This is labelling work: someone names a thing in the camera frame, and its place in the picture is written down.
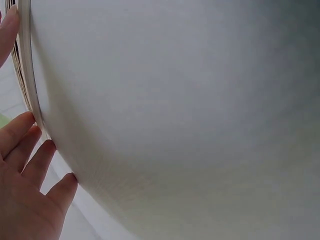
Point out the person's left hand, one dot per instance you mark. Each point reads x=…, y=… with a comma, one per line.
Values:
x=22, y=210

